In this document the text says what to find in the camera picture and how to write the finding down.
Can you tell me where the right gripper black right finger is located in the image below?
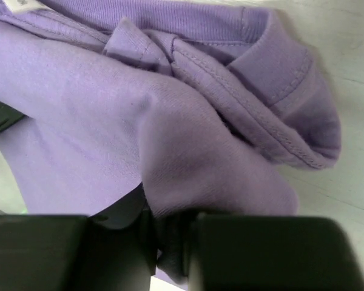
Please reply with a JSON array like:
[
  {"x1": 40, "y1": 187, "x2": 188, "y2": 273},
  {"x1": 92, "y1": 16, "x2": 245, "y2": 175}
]
[{"x1": 157, "y1": 209, "x2": 364, "y2": 291}]

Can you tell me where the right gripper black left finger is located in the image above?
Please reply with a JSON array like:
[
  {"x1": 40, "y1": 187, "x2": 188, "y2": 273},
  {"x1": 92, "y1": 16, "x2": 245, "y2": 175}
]
[{"x1": 0, "y1": 186, "x2": 157, "y2": 290}]

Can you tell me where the purple t shirt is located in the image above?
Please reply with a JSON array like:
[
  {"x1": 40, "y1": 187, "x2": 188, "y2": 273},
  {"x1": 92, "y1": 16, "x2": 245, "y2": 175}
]
[{"x1": 0, "y1": 1, "x2": 342, "y2": 288}]

